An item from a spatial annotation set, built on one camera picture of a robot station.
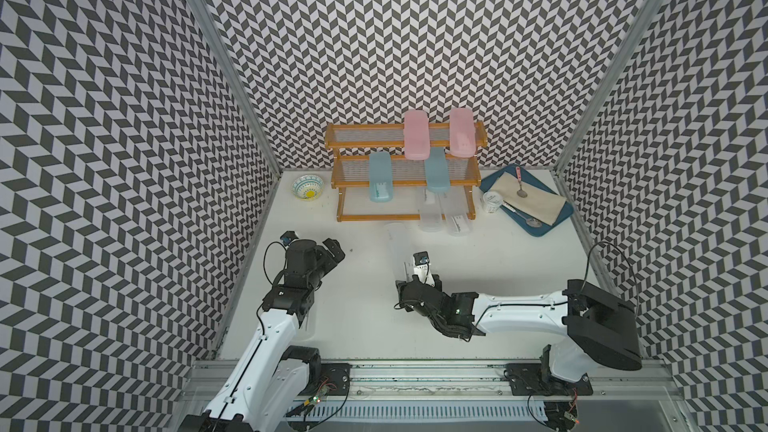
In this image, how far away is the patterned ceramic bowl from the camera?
1.10 m

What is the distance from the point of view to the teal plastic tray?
102cm

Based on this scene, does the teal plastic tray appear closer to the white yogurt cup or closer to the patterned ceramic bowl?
the white yogurt cup

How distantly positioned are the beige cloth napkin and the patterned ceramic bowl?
65 cm

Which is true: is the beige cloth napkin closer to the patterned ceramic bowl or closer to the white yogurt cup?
the white yogurt cup

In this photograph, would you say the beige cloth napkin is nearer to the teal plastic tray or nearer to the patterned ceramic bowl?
the teal plastic tray

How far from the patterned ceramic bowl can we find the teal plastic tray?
0.70 metres

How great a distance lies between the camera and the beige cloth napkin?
1071 mm
